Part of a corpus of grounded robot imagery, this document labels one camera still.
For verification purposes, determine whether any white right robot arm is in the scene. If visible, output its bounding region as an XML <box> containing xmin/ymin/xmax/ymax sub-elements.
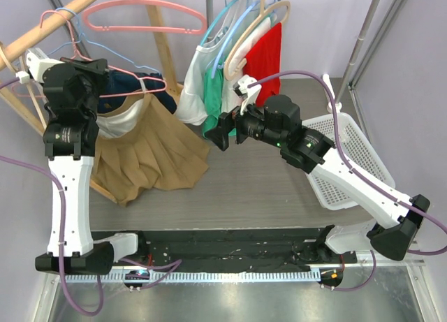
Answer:
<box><xmin>205</xmin><ymin>95</ymin><xmax>430</xmax><ymax>263</ymax></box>

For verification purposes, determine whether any blue plastic hanger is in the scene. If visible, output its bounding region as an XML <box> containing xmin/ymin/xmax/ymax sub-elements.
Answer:
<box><xmin>202</xmin><ymin>0</ymin><xmax>261</xmax><ymax>74</ymax></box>

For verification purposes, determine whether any beige plastic hanger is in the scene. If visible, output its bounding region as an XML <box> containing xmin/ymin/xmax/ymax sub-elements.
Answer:
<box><xmin>222</xmin><ymin>0</ymin><xmax>291</xmax><ymax>82</ymax></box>

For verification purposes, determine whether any light blue wire hanger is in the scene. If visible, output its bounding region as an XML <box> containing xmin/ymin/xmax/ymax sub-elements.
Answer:
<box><xmin>38</xmin><ymin>7</ymin><xmax>161</xmax><ymax>78</ymax></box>

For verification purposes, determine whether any wooden rack rail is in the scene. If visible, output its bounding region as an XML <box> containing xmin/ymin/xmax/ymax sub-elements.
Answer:
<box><xmin>3</xmin><ymin>0</ymin><xmax>97</xmax><ymax>61</ymax></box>

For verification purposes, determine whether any wooden hanger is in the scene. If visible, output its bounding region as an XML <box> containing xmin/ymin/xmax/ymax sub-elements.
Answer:
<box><xmin>1</xmin><ymin>43</ymin><xmax>47</xmax><ymax>129</ymax></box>

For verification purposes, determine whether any white long sleeve shirt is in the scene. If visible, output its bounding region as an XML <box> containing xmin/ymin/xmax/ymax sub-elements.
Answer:
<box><xmin>174</xmin><ymin>0</ymin><xmax>261</xmax><ymax>126</ymax></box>

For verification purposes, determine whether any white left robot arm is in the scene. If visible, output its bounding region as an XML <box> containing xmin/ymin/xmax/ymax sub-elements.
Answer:
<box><xmin>35</xmin><ymin>58</ymin><xmax>149</xmax><ymax>275</ymax></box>

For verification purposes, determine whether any white plastic laundry basket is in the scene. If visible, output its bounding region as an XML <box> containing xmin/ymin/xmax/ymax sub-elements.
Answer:
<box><xmin>302</xmin><ymin>112</ymin><xmax>395</xmax><ymax>211</ymax></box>

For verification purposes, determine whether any red hanging shirt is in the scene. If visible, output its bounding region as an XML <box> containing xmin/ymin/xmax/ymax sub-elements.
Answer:
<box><xmin>244</xmin><ymin>22</ymin><xmax>282</xmax><ymax>107</ymax></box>

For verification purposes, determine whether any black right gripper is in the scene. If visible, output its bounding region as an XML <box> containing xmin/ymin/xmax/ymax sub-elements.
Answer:
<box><xmin>205</xmin><ymin>93</ymin><xmax>286</xmax><ymax>152</ymax></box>

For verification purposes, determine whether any pink plastic hanger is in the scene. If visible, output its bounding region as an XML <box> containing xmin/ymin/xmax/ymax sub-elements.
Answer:
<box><xmin>82</xmin><ymin>0</ymin><xmax>208</xmax><ymax>35</ymax></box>

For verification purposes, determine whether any teal plastic hanger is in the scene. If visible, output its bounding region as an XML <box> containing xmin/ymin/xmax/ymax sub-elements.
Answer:
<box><xmin>199</xmin><ymin>0</ymin><xmax>239</xmax><ymax>46</ymax></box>

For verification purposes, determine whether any white hanging shirt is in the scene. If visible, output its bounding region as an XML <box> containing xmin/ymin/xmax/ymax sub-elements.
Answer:
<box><xmin>221</xmin><ymin>17</ymin><xmax>271</xmax><ymax>112</ymax></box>

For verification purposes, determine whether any white rack foot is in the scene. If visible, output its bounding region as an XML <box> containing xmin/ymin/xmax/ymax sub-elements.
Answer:
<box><xmin>321</xmin><ymin>73</ymin><xmax>335</xmax><ymax>113</ymax></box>

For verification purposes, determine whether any green hanging shirt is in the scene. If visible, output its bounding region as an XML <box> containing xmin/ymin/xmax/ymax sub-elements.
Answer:
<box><xmin>202</xmin><ymin>67</ymin><xmax>224</xmax><ymax>139</ymax></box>

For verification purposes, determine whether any blue denim skirt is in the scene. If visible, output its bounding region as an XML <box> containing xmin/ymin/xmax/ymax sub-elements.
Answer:
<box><xmin>97</xmin><ymin>70</ymin><xmax>177</xmax><ymax>114</ymax></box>

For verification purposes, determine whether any metal garment rack pole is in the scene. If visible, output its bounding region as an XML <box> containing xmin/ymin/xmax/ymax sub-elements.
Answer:
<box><xmin>335</xmin><ymin>0</ymin><xmax>380</xmax><ymax>112</ymax></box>

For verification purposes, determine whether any tan cloth garment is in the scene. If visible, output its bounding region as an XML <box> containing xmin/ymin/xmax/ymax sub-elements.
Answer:
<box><xmin>91</xmin><ymin>94</ymin><xmax>210</xmax><ymax>206</ymax></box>

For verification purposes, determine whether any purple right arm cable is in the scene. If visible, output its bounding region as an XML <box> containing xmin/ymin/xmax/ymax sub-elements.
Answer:
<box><xmin>248</xmin><ymin>70</ymin><xmax>447</xmax><ymax>255</ymax></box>

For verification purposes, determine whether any pink wire hanger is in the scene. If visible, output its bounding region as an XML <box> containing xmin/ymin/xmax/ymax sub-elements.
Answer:
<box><xmin>27</xmin><ymin>8</ymin><xmax>167</xmax><ymax>98</ymax></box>

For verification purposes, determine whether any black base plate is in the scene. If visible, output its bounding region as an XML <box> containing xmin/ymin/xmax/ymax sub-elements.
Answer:
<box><xmin>90</xmin><ymin>227</ymin><xmax>358</xmax><ymax>272</ymax></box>

